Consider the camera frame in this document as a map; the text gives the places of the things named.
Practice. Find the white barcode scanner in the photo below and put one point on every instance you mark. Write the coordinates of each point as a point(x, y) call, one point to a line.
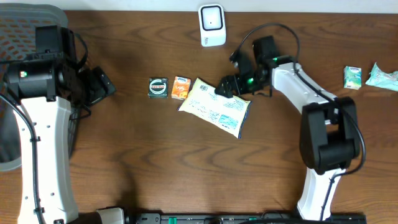
point(212, 25)

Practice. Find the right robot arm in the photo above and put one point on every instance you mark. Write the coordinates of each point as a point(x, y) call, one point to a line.
point(329, 138)

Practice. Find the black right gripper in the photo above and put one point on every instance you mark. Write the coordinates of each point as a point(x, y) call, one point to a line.
point(237, 87)

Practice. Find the yellow snack chip bag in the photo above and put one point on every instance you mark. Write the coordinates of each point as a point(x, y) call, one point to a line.
point(228, 114)

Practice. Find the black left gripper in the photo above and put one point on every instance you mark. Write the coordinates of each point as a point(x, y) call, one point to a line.
point(101, 83)

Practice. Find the orange Kleenex tissue pack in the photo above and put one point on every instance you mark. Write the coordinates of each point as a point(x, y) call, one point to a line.
point(180, 88)

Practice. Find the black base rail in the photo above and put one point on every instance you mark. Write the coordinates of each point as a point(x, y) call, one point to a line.
point(156, 218)

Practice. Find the green Kleenex tissue pack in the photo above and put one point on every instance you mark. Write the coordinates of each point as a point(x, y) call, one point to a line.
point(352, 78)

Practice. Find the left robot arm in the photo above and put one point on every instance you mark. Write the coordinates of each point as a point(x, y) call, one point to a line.
point(42, 90)

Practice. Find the large wet wipes pack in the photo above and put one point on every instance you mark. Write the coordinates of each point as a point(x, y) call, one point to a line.
point(381, 79)

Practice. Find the green Zam-Buk ointment box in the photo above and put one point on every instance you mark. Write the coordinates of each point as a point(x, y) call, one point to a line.
point(158, 87)

